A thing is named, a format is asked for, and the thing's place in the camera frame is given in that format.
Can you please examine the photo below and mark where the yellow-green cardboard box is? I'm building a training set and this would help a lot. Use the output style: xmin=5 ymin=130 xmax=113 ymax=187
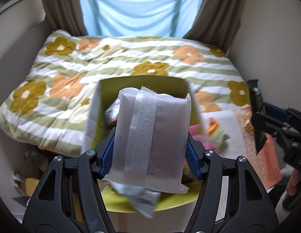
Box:
xmin=82 ymin=76 xmax=205 ymax=214

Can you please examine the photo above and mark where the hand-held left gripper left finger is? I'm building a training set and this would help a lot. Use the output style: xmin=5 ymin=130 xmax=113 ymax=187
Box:
xmin=22 ymin=126 xmax=117 ymax=233

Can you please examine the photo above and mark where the yellow plastic item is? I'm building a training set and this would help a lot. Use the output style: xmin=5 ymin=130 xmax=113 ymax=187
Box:
xmin=25 ymin=178 xmax=40 ymax=196

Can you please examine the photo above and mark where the light blue window cloth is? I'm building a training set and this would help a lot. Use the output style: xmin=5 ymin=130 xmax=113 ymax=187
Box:
xmin=78 ymin=0 xmax=206 ymax=39

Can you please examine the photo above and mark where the person's right hand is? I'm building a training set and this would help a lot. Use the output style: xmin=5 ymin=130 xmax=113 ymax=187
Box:
xmin=285 ymin=169 xmax=301 ymax=196

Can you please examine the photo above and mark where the brown curtain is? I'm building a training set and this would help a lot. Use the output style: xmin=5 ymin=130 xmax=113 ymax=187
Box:
xmin=182 ymin=0 xmax=245 ymax=50
xmin=39 ymin=0 xmax=89 ymax=37

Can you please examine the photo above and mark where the pile of colourful snack packets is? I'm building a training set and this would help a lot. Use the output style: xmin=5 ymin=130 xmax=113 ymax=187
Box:
xmin=189 ymin=118 xmax=231 ymax=156

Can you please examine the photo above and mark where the grey translucent snack packet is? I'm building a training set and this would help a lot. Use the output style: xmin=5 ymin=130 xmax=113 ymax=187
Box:
xmin=103 ymin=85 xmax=192 ymax=195

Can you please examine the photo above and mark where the dark green snack packet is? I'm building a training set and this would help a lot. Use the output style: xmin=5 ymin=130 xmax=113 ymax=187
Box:
xmin=247 ymin=79 xmax=268 ymax=156

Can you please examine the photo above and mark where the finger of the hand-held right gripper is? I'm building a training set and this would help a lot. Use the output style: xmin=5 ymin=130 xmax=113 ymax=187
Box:
xmin=251 ymin=112 xmax=290 ymax=141
xmin=263 ymin=103 xmax=301 ymax=128

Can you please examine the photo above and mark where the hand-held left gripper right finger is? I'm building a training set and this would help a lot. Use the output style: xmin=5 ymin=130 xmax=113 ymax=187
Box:
xmin=183 ymin=133 xmax=279 ymax=233

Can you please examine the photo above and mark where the orange patterned cloth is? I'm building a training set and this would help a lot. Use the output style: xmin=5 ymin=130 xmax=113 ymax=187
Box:
xmin=201 ymin=105 xmax=283 ymax=190

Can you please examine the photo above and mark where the floral striped blanket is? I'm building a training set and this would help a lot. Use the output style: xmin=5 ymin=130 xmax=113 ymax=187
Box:
xmin=0 ymin=29 xmax=250 ymax=156

